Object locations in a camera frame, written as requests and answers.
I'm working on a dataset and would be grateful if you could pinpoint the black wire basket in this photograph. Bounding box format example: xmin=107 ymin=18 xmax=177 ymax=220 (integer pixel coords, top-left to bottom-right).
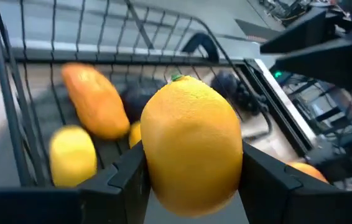
xmin=0 ymin=0 xmax=273 ymax=187

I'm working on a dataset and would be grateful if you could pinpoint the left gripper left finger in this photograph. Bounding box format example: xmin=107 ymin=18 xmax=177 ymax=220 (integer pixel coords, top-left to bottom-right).
xmin=0 ymin=141 xmax=152 ymax=224

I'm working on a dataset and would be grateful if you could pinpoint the orange mango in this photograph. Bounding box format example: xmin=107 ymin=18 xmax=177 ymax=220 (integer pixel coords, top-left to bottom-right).
xmin=60 ymin=62 xmax=131 ymax=140
xmin=128 ymin=120 xmax=142 ymax=149
xmin=286 ymin=161 xmax=329 ymax=184

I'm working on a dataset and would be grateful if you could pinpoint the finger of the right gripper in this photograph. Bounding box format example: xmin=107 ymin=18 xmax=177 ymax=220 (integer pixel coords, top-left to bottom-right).
xmin=275 ymin=18 xmax=352 ymax=91
xmin=259 ymin=8 xmax=336 ymax=54

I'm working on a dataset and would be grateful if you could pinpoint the dark purple round fruit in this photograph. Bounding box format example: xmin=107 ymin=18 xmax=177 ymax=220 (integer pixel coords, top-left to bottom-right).
xmin=120 ymin=79 xmax=167 ymax=124

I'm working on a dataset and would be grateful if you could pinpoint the black frame clamp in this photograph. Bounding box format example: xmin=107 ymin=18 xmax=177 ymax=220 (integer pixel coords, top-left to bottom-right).
xmin=181 ymin=32 xmax=220 ymax=63

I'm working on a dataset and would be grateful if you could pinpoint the yellow lemon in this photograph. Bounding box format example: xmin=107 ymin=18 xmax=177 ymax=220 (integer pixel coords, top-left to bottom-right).
xmin=140 ymin=74 xmax=244 ymax=218
xmin=49 ymin=124 xmax=98 ymax=188

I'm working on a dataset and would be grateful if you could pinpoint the black grape bunch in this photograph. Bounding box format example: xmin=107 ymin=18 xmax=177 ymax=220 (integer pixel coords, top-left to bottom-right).
xmin=234 ymin=82 xmax=269 ymax=114

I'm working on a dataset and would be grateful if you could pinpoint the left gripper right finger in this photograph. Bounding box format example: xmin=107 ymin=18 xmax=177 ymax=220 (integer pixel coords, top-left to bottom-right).
xmin=239 ymin=141 xmax=352 ymax=224

